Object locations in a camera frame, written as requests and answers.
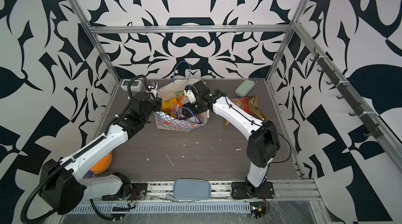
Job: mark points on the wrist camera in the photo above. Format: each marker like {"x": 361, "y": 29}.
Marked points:
{"x": 189, "y": 94}
{"x": 152, "y": 88}

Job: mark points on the wall hook rack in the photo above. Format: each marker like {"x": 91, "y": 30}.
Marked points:
{"x": 347, "y": 92}

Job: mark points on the purple snack pack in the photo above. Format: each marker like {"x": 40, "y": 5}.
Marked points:
{"x": 188, "y": 115}

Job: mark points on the red fruit snack bag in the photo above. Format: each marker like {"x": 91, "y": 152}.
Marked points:
{"x": 243, "y": 103}

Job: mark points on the orange plush toy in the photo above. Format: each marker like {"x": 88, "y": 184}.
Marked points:
{"x": 102, "y": 165}

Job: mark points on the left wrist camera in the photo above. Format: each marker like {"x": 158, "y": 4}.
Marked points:
{"x": 152, "y": 88}

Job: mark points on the blue checkered paper bag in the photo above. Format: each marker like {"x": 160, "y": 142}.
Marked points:
{"x": 172, "y": 90}

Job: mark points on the orange snack pack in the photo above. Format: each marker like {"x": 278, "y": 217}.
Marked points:
{"x": 171, "y": 107}

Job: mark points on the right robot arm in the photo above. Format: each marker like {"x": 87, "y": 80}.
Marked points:
{"x": 263, "y": 138}

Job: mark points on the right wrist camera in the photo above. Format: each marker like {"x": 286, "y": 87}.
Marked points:
{"x": 189, "y": 94}

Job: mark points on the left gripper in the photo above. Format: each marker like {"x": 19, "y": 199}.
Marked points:
{"x": 157, "y": 103}

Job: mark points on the grey-blue pouch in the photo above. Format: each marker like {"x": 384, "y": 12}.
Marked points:
{"x": 192, "y": 189}

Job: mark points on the mint green case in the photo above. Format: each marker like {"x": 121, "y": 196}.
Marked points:
{"x": 244, "y": 88}

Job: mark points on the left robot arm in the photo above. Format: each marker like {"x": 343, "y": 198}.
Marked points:
{"x": 63, "y": 185}

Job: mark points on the white digital clock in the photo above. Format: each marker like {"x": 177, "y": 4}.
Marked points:
{"x": 136, "y": 85}

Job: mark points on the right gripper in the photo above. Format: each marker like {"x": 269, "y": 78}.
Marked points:
{"x": 189, "y": 106}

